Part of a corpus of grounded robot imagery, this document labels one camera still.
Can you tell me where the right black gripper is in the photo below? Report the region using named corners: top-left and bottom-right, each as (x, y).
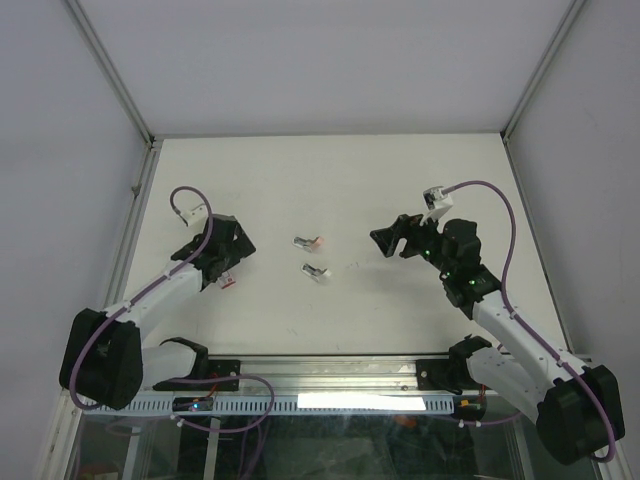
top-left (369, 208), bottom-right (455, 277)

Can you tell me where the red white staple box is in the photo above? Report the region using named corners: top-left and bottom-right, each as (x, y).
top-left (217, 272), bottom-right (235, 289)

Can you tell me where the pink stapler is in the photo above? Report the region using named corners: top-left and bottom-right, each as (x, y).
top-left (292, 236), bottom-right (324, 252)

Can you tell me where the white stapler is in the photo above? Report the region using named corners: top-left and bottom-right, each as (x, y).
top-left (301, 263), bottom-right (332, 282)

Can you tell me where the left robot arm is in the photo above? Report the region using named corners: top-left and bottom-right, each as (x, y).
top-left (59, 214), bottom-right (256, 410)

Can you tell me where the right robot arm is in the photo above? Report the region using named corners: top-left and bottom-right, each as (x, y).
top-left (370, 214), bottom-right (625, 465)

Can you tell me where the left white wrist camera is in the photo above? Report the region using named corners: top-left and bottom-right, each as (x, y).
top-left (174, 203), bottom-right (208, 227)

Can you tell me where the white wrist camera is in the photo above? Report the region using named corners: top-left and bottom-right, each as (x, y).
top-left (174, 203), bottom-right (208, 227)
top-left (421, 186), bottom-right (454, 225)

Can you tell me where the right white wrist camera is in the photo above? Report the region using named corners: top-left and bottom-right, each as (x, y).
top-left (421, 186), bottom-right (454, 225)

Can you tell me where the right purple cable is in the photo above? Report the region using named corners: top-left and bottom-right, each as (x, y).
top-left (439, 180), bottom-right (619, 462)

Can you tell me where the purple cable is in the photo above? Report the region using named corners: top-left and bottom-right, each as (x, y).
top-left (439, 180), bottom-right (619, 462)
top-left (69, 185), bottom-right (276, 480)

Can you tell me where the aluminium mounting rail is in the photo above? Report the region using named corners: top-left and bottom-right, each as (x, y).
top-left (124, 353), bottom-right (594, 401)

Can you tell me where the white slotted cable duct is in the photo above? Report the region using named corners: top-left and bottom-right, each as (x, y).
top-left (92, 393), bottom-right (455, 417)

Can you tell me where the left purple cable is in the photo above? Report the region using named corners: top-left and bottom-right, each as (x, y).
top-left (69, 185), bottom-right (276, 480)

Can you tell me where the left aluminium frame post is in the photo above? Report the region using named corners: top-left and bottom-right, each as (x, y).
top-left (63, 0), bottom-right (157, 151)

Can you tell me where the aluminium frame post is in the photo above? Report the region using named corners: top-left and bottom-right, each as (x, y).
top-left (63, 0), bottom-right (157, 151)
top-left (501, 0), bottom-right (587, 144)

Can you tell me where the right aluminium frame post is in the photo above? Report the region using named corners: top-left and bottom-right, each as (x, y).
top-left (501, 0), bottom-right (587, 144)

